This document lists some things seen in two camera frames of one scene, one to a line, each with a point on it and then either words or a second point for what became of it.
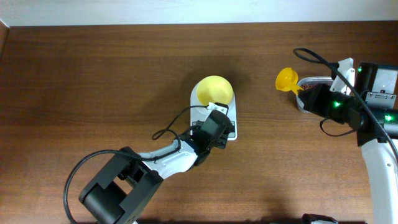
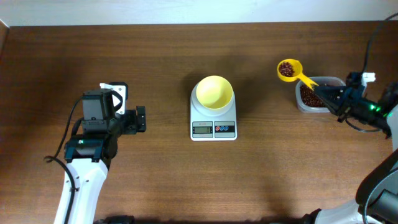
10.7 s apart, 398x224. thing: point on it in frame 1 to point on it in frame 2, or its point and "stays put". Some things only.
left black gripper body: [224, 137] to [140, 117]
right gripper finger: [307, 97] to [333, 96]
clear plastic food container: [305, 82] stays put
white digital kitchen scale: [198, 114] stays put
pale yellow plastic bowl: [214, 89] stays put
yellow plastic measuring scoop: [286, 79] to [291, 70]
